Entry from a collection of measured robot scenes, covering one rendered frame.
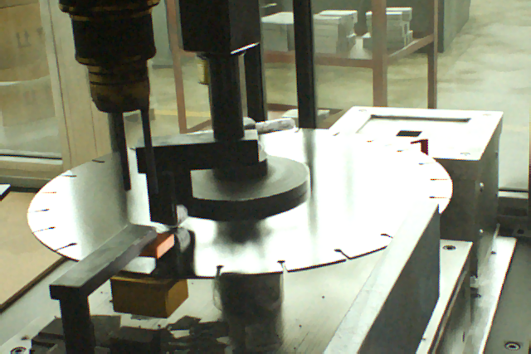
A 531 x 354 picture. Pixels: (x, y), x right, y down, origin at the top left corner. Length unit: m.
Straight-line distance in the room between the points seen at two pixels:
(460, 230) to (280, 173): 0.30
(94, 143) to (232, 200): 0.67
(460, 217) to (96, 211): 0.41
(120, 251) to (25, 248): 0.64
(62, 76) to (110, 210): 0.64
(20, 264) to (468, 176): 0.54
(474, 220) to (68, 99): 0.64
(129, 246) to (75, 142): 0.80
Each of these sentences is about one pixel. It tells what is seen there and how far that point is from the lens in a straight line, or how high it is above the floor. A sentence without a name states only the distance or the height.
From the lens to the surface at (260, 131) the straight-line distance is 0.71.
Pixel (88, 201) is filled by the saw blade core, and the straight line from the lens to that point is 0.72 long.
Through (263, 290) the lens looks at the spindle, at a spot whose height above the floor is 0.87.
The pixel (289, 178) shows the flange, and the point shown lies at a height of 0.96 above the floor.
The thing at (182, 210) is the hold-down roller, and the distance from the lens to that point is 0.64.
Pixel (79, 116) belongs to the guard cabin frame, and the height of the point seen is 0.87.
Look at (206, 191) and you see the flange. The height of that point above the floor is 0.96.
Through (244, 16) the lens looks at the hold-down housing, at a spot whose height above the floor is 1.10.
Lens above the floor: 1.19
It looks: 18 degrees down
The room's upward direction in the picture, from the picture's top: 4 degrees counter-clockwise
